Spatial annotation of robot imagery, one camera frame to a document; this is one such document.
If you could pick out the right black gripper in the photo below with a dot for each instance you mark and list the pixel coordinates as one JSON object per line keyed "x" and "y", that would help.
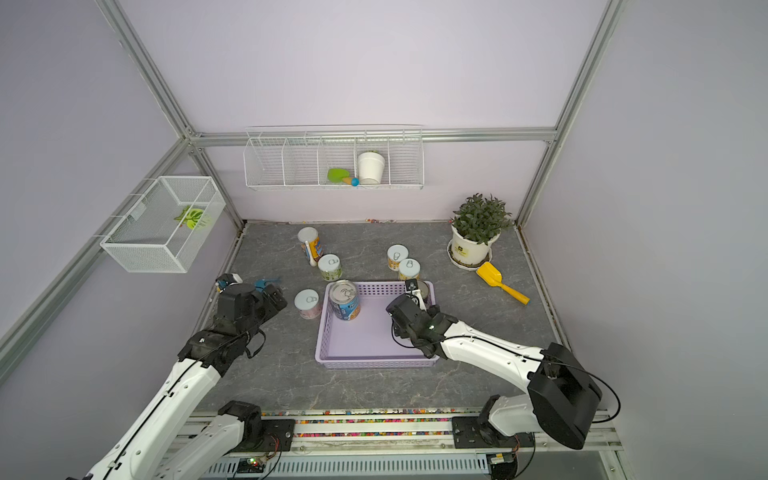
{"x": 432, "y": 312}

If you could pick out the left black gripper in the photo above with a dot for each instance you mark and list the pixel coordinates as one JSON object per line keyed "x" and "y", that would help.
{"x": 269, "y": 307}

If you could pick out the blue soup can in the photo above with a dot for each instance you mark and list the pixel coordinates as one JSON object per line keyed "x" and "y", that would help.
{"x": 344, "y": 300}
{"x": 424, "y": 292}

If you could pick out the tall colourful snack tube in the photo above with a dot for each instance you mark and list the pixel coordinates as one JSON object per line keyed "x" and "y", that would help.
{"x": 310, "y": 240}

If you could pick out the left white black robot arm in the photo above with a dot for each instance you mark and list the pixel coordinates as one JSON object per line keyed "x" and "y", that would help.
{"x": 141, "y": 453}

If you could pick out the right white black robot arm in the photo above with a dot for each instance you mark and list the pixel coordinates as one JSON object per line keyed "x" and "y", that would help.
{"x": 558, "y": 396}

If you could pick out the purple plastic basket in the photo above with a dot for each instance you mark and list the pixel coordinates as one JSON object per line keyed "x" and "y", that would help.
{"x": 365, "y": 342}

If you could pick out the green toy in basket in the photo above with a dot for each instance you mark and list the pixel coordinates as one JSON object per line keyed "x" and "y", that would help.
{"x": 193, "y": 218}

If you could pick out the white mesh side basket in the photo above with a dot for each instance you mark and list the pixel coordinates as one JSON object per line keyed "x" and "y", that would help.
{"x": 147, "y": 239}

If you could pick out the yellow label small can front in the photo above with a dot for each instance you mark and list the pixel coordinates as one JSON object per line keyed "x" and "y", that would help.
{"x": 409, "y": 269}

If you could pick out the pink label small can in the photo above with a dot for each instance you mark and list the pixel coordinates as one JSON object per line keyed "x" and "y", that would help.
{"x": 308, "y": 303}

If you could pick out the white plant saucer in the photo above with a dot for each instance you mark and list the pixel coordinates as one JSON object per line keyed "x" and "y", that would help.
{"x": 465, "y": 267}

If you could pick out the orange label small can rear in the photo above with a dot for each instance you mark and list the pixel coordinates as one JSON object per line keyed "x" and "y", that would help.
{"x": 395, "y": 255}

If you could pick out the yellow toy shovel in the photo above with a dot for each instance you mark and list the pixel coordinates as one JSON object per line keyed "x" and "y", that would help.
{"x": 493, "y": 277}

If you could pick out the coloured beads on edge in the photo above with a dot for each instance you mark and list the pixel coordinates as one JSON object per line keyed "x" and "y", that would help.
{"x": 373, "y": 423}

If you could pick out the green label small can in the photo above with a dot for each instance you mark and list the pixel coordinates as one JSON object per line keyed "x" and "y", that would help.
{"x": 330, "y": 267}

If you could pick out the potted green plant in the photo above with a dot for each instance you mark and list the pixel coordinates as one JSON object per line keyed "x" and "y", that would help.
{"x": 476, "y": 225}

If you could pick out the green toy scoop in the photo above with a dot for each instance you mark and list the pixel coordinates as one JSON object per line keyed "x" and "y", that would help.
{"x": 342, "y": 176}

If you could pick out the small white pot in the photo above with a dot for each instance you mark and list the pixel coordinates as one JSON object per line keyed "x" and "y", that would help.
{"x": 370, "y": 168}

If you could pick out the teal toy fork yellow handle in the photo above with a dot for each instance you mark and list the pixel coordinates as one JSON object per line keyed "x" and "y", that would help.
{"x": 263, "y": 283}

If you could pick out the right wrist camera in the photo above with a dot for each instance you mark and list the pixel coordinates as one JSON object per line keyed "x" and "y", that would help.
{"x": 413, "y": 290}

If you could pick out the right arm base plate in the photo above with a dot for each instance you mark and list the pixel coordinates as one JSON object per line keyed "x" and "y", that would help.
{"x": 469, "y": 433}

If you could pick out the aluminium mounting rail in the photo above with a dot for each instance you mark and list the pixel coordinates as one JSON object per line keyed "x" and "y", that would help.
{"x": 602, "y": 457}

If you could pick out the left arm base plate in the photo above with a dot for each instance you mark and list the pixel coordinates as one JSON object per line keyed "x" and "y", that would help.
{"x": 265, "y": 436}

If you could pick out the white wire wall shelf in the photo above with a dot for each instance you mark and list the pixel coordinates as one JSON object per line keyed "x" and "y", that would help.
{"x": 299, "y": 157}

